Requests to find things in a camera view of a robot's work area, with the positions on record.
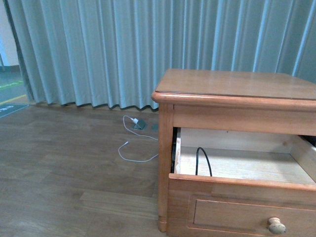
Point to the light blue curtain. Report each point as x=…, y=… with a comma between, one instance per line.
x=115, y=52

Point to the white floor charger plug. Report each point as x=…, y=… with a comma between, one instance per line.
x=135, y=121

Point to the open metal floor socket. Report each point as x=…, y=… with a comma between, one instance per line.
x=141, y=125

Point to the wooden drawer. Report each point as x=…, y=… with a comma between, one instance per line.
x=241, y=184

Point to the wooden nightstand cabinet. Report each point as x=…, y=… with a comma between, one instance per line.
x=231, y=101

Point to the green floor sign mat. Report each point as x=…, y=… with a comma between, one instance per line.
x=9, y=108

